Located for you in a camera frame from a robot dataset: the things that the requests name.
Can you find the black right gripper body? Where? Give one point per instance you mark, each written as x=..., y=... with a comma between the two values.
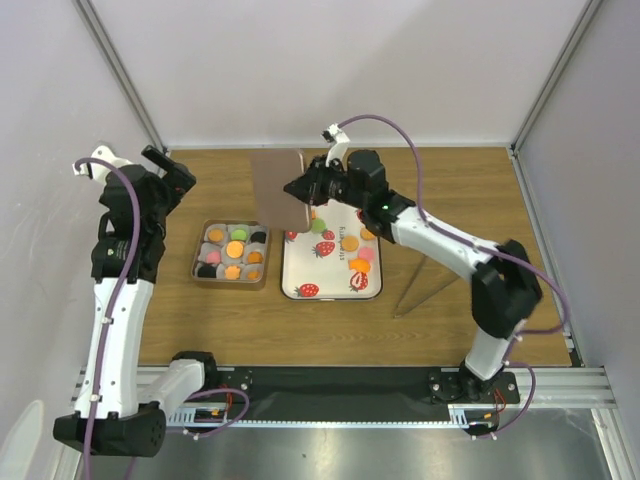
x=330, y=184

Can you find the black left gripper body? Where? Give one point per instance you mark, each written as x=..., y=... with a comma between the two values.
x=167, y=197

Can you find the gold tin lid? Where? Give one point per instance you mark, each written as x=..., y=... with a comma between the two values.
x=276, y=209

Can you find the green round cookie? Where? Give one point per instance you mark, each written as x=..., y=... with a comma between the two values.
x=318, y=226
x=239, y=234

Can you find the black sandwich cookie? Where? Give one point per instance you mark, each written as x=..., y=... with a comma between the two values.
x=258, y=237
x=207, y=271

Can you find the orange fish cookie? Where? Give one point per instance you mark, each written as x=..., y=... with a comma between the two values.
x=359, y=265
x=216, y=235

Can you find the pink sandwich cookie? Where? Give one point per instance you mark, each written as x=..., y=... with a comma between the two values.
x=213, y=257

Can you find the orange chocolate chip cookie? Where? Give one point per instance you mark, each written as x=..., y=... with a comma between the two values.
x=255, y=257

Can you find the round biscuit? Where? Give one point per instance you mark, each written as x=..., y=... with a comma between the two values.
x=234, y=249

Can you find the orange flower cookie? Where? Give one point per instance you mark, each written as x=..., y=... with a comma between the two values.
x=232, y=272

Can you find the metal serving tongs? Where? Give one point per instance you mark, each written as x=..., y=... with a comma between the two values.
x=427, y=280

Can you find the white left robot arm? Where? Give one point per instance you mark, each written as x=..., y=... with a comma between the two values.
x=111, y=415

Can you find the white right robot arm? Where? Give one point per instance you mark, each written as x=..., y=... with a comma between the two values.
x=504, y=289

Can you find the white strawberry tray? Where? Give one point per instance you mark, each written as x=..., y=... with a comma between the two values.
x=315, y=266

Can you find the gold cookie tin box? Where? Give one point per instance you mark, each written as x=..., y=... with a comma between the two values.
x=204, y=246

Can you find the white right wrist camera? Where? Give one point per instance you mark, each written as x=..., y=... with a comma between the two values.
x=338, y=143

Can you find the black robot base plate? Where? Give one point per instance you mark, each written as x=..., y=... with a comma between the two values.
x=374, y=386

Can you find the white cable duct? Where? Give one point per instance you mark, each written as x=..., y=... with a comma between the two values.
x=209, y=416

